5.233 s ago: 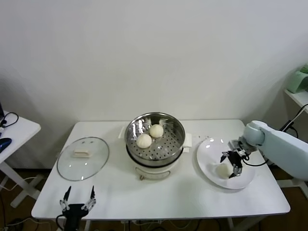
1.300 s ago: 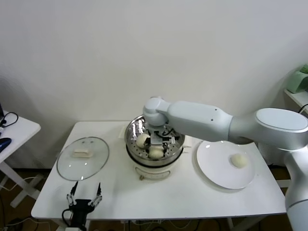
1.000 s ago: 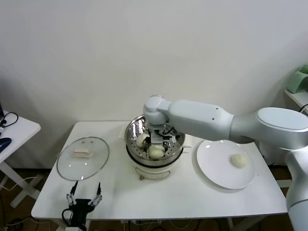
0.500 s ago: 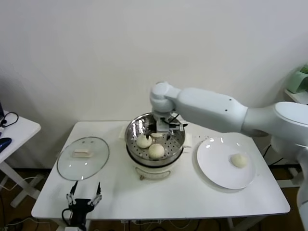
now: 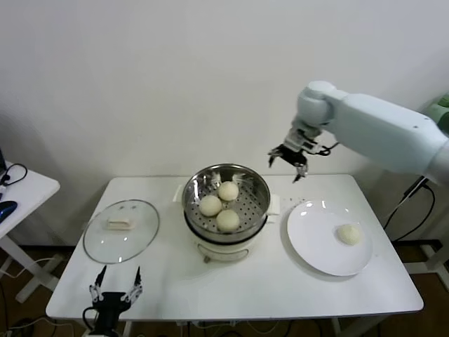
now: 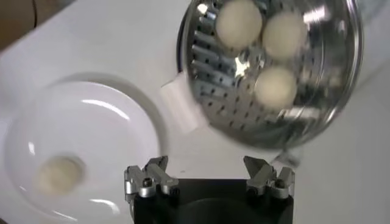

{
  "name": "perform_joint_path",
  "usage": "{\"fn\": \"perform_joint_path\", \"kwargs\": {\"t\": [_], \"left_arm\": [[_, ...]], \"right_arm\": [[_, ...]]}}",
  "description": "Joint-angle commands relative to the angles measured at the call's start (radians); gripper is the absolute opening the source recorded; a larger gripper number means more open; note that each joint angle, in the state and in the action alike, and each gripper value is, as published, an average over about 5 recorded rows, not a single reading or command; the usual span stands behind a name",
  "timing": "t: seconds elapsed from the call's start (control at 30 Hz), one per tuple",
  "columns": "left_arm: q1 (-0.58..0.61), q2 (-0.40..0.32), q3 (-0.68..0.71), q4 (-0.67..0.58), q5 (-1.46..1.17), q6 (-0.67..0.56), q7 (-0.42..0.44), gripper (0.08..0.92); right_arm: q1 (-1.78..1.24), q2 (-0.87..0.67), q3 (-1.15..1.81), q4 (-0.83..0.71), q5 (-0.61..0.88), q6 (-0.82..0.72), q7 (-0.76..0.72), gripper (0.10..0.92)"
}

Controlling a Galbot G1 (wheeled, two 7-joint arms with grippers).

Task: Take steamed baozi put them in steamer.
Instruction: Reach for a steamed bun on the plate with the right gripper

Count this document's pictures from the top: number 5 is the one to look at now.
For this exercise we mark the blue computer mouse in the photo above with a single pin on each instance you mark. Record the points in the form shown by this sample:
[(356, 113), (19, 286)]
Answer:
[(7, 209)]

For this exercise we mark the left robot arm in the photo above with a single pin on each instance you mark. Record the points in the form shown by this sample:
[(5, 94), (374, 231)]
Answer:
[(103, 333)]

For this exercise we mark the stainless steel steamer basket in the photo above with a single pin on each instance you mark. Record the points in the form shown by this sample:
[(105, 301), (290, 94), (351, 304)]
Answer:
[(252, 210)]

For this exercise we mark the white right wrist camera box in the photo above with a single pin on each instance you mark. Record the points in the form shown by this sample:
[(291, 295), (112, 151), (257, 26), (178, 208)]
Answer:
[(301, 140)]

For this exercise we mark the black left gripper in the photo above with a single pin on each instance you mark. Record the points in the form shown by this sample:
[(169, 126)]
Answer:
[(110, 305)]

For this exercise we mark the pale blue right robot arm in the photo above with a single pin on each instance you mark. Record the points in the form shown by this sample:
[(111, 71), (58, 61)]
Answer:
[(379, 130)]

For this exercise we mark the white side table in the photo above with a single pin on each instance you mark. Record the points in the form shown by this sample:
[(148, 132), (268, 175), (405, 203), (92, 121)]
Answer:
[(31, 189)]

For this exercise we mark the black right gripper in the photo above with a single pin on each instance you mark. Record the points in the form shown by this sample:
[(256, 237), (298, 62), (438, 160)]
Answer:
[(293, 155)]

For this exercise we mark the white steamed baozi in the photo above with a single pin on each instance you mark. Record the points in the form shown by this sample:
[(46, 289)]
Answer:
[(228, 221), (348, 234), (228, 191), (210, 205)]

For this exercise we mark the green box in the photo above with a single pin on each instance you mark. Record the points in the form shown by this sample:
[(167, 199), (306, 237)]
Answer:
[(440, 112)]

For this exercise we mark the black laptop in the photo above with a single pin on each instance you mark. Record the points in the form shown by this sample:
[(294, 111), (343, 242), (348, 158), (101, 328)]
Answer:
[(1, 161)]

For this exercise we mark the white round plate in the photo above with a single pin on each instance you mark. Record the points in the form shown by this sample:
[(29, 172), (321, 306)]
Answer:
[(312, 238)]

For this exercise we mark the cream electric cooker pot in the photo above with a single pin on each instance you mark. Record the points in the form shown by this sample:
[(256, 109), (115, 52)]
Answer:
[(224, 249)]

